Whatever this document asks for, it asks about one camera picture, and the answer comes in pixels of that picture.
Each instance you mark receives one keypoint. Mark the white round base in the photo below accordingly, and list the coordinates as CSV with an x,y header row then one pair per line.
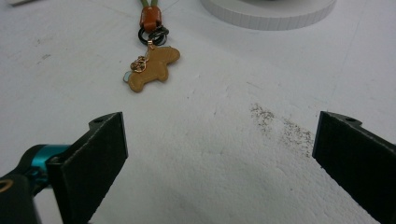
x,y
267,15

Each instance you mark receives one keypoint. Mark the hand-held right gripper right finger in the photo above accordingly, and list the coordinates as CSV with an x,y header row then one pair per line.
x,y
358,161

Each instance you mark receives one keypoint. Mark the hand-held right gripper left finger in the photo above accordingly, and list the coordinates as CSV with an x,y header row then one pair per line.
x,y
88,169

